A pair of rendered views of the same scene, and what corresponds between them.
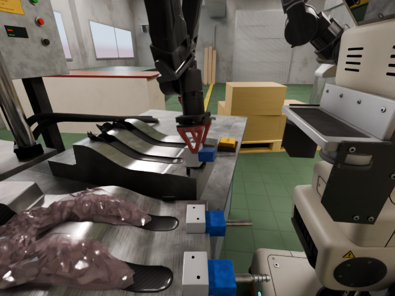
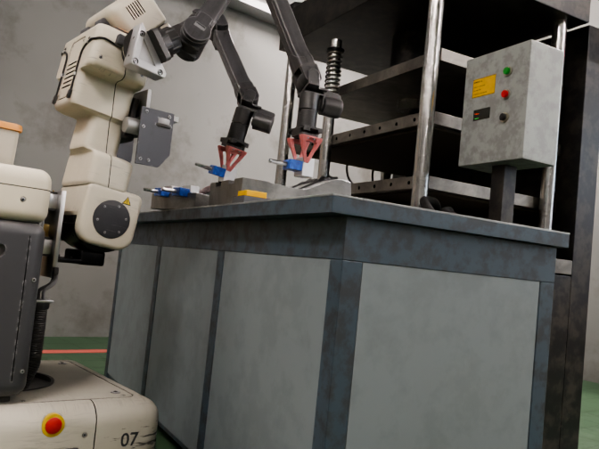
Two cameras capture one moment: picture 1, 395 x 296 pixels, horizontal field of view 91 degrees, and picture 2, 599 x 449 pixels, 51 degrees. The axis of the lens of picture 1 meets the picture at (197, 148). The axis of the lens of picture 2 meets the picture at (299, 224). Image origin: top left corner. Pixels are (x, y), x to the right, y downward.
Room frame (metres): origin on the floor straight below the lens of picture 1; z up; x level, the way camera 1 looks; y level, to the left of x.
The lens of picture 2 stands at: (2.04, -1.24, 0.65)
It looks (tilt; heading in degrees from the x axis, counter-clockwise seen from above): 4 degrees up; 134
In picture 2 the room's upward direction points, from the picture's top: 6 degrees clockwise
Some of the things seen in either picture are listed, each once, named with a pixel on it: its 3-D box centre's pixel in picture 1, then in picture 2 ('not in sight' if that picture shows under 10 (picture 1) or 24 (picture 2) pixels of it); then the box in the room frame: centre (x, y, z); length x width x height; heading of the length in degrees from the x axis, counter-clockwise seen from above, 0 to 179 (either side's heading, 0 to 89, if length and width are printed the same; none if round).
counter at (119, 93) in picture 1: (87, 100); not in sight; (3.44, 1.92, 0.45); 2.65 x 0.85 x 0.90; 84
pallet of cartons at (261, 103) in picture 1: (267, 112); not in sight; (2.77, -1.00, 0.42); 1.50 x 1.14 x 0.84; 84
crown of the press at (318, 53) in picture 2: not in sight; (414, 49); (0.29, 1.22, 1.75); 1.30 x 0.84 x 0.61; 163
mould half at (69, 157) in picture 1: (137, 150); (296, 199); (0.60, 0.20, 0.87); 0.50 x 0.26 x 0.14; 73
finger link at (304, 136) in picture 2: not in sight; (306, 147); (0.79, 0.02, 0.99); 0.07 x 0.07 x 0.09; 73
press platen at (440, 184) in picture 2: not in sight; (408, 200); (0.30, 1.27, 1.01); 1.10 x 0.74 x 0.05; 163
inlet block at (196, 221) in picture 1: (219, 222); (178, 191); (0.29, -0.04, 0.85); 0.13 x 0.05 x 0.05; 90
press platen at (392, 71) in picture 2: not in sight; (419, 99); (0.30, 1.28, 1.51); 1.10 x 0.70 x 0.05; 163
